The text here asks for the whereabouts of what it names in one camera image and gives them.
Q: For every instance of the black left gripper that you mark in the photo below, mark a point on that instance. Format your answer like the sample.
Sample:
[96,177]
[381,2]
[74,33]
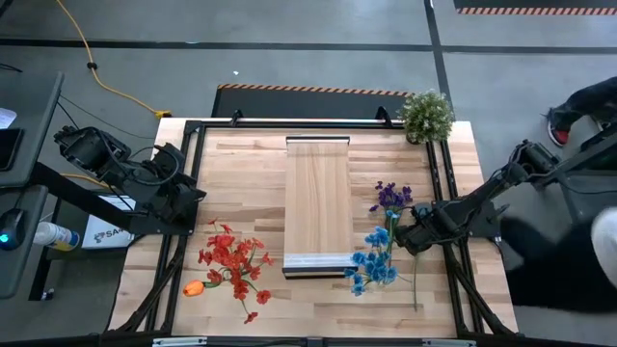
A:
[185,200]

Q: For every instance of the purple artificial flower bunch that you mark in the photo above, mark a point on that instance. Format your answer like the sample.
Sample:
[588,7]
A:
[391,197]

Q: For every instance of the white paper sheet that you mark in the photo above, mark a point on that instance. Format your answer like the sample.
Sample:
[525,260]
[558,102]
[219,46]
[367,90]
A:
[5,118]

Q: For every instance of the potted green plant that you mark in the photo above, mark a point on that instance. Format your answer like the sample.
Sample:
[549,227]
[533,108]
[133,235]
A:
[426,118]

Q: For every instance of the black frame clamp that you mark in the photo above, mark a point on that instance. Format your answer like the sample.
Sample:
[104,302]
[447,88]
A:
[236,115]
[384,115]

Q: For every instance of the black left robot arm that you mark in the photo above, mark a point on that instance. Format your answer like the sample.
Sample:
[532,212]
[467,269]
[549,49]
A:
[144,183]

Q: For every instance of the silver aluminium bracket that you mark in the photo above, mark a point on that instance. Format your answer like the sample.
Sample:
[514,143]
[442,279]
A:
[448,343]
[178,342]

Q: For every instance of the black mat hazard-striped edge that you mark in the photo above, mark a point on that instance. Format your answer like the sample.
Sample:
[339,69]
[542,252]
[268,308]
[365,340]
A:
[308,103]

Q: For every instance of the black computer mouse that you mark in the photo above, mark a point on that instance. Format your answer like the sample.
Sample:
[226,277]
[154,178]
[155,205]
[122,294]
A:
[12,224]

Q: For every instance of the white printed box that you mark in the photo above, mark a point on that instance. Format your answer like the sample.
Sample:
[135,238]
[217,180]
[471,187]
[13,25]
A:
[103,236]

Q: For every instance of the orange artificial tulip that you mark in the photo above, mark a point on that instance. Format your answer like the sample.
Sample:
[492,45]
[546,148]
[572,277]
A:
[194,288]

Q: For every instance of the grey desk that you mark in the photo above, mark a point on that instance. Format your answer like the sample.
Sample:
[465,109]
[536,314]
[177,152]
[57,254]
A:
[34,120]

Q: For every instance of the blue artificial flower bunch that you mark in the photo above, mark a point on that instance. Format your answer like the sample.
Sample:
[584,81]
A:
[378,270]

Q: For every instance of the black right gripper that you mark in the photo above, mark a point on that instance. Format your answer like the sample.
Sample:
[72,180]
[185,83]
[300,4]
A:
[421,226]

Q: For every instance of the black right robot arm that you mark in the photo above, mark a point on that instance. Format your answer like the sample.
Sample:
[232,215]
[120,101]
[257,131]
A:
[472,202]

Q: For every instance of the black aluminium table frame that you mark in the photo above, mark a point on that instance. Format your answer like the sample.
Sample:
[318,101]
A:
[313,126]

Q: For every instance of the white plastic bottle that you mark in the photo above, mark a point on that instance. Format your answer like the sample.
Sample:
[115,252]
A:
[53,234]

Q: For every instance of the small white caster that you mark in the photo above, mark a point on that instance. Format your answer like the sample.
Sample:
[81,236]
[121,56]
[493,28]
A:
[47,294]

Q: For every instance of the black phone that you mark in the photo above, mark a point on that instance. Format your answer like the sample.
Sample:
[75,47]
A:
[8,149]

